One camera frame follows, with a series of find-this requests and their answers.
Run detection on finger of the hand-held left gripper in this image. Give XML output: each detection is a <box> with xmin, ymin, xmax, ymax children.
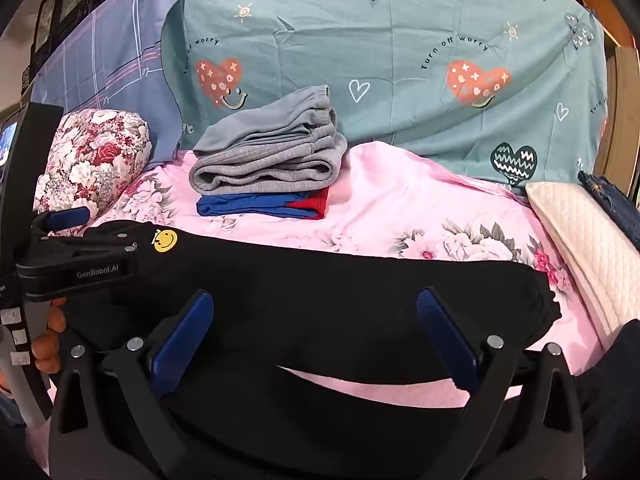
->
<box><xmin>25</xmin><ymin>231</ymin><xmax>140</xmax><ymax>264</ymax></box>
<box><xmin>30</xmin><ymin>206</ymin><xmax>92</xmax><ymax>237</ymax></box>

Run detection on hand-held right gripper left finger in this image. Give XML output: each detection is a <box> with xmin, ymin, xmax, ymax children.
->
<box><xmin>47</xmin><ymin>289</ymin><xmax>216</xmax><ymax>480</ymax></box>

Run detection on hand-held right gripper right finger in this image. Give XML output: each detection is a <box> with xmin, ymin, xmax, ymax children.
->
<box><xmin>416</xmin><ymin>287</ymin><xmax>586</xmax><ymax>480</ymax></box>

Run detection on black pants with smiley patch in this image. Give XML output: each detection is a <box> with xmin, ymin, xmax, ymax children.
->
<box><xmin>52</xmin><ymin>221</ymin><xmax>563</xmax><ymax>466</ymax></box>

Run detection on folded grey pants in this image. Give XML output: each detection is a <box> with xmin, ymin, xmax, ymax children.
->
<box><xmin>189</xmin><ymin>85</ymin><xmax>348</xmax><ymax>197</ymax></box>

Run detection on person's left hand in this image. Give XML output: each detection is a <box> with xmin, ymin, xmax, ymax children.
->
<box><xmin>31</xmin><ymin>297</ymin><xmax>68</xmax><ymax>376</ymax></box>

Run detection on red floral rolled quilt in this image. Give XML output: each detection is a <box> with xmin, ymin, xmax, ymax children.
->
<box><xmin>34</xmin><ymin>108</ymin><xmax>153</xmax><ymax>236</ymax></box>

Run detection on lit screen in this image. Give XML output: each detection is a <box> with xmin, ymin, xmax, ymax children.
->
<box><xmin>0</xmin><ymin>120</ymin><xmax>20</xmax><ymax>167</ymax></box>

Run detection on pink floral blanket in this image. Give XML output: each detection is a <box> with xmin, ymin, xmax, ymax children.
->
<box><xmin>30</xmin><ymin>141</ymin><xmax>608</xmax><ymax>480</ymax></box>

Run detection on folded blue and red garment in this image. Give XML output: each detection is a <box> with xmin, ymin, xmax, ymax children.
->
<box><xmin>196</xmin><ymin>187</ymin><xmax>331</xmax><ymax>221</ymax></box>

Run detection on white quilted mattress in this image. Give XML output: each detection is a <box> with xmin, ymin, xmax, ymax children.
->
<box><xmin>525</xmin><ymin>180</ymin><xmax>640</xmax><ymax>353</ymax></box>

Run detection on lavender plaid sheet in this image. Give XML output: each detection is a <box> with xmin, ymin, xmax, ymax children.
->
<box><xmin>31</xmin><ymin>0</ymin><xmax>193</xmax><ymax>161</ymax></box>

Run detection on person's dark clothing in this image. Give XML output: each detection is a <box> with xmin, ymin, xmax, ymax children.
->
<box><xmin>575</xmin><ymin>320</ymin><xmax>640</xmax><ymax>480</ymax></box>

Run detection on dark blue denim cloth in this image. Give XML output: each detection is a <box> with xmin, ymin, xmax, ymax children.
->
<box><xmin>577</xmin><ymin>170</ymin><xmax>640</xmax><ymax>251</ymax></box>

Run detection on wooden display cabinet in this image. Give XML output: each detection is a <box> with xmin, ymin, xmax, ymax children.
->
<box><xmin>565</xmin><ymin>0</ymin><xmax>640</xmax><ymax>201</ymax></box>

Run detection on teal heart-print sheet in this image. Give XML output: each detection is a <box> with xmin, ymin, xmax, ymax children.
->
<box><xmin>161</xmin><ymin>0</ymin><xmax>608</xmax><ymax>188</ymax></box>

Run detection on dark framed wall panels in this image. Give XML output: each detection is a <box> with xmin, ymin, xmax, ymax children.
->
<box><xmin>20</xmin><ymin>0</ymin><xmax>156</xmax><ymax>96</ymax></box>

